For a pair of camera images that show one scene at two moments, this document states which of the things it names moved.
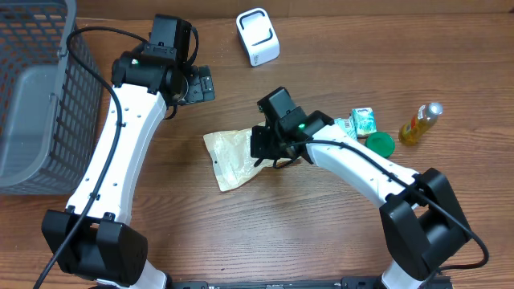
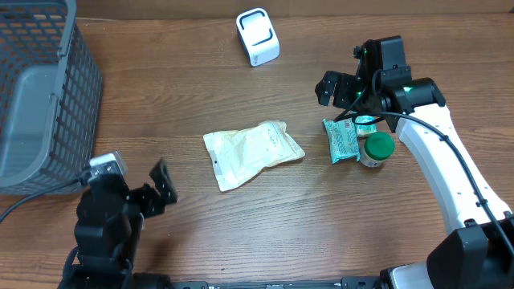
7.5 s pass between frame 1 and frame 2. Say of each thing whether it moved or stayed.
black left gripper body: moved
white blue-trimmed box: stayed
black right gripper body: moved
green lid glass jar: stayed
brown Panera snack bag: stayed
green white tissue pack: stayed
